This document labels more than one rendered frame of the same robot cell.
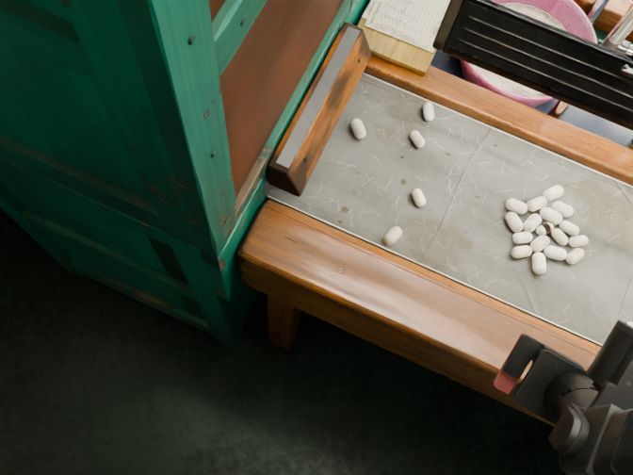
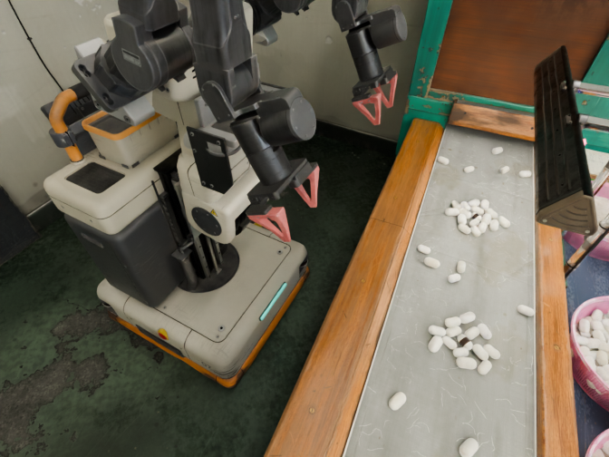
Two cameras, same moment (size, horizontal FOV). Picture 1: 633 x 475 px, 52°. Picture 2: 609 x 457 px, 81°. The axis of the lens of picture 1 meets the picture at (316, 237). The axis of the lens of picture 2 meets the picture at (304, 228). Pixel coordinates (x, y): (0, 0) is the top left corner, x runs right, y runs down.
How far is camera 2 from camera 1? 1.19 m
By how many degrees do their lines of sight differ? 50
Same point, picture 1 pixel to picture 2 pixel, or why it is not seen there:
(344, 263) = (421, 142)
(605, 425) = not seen: outside the picture
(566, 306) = (430, 226)
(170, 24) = not seen: outside the picture
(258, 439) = (333, 253)
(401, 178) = (478, 167)
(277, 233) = (428, 125)
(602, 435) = not seen: outside the picture
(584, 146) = (547, 234)
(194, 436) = (333, 230)
